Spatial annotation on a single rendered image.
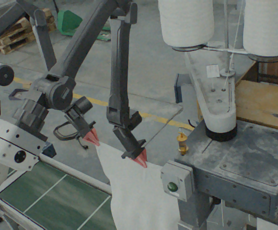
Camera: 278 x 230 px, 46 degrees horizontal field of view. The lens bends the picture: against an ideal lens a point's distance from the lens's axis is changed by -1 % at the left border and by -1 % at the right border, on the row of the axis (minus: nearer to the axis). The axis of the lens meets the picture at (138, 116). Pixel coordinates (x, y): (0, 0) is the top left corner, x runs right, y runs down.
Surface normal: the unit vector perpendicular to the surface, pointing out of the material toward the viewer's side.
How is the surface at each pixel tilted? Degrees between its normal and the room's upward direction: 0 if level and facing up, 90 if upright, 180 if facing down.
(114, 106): 71
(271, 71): 90
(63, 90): 91
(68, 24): 75
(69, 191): 0
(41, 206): 0
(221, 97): 0
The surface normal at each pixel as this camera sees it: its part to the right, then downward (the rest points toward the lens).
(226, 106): -0.17, -0.81
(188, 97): -0.59, 0.54
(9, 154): 0.79, 0.22
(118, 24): -0.60, 0.25
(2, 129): -0.44, -0.44
